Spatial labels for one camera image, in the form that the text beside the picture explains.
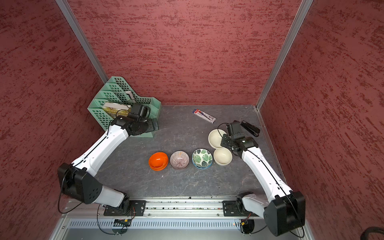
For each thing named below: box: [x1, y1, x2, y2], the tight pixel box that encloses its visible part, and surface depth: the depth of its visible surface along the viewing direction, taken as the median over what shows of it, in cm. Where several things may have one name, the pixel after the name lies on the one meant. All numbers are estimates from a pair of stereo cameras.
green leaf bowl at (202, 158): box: [192, 148, 213, 170], surface depth 90 cm
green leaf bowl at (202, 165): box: [192, 162, 212, 170], surface depth 88 cm
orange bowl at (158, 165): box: [148, 161, 169, 172], surface depth 85 cm
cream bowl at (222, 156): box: [213, 147, 233, 166], surface depth 91 cm
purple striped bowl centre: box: [169, 150, 190, 170], surface depth 89 cm
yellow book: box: [102, 106, 132, 118], surface depth 86 cm
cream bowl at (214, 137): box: [208, 128, 227, 149], surface depth 84 cm
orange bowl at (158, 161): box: [148, 152, 169, 171], surface depth 87 cm
